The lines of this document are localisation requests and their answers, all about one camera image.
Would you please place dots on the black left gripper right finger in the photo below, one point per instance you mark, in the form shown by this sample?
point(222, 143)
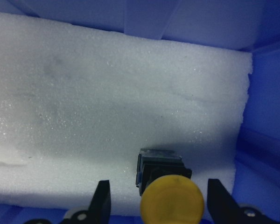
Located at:
point(221, 205)

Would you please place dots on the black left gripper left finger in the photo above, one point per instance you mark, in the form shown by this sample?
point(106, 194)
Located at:
point(99, 210)

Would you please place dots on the yellow push button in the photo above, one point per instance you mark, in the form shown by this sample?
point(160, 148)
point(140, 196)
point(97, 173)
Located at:
point(168, 195)

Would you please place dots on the white foam pad left bin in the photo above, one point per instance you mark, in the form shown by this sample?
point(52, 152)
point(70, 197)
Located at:
point(78, 104)

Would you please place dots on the blue left plastic bin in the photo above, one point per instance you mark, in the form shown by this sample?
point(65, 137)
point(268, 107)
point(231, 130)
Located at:
point(246, 25)

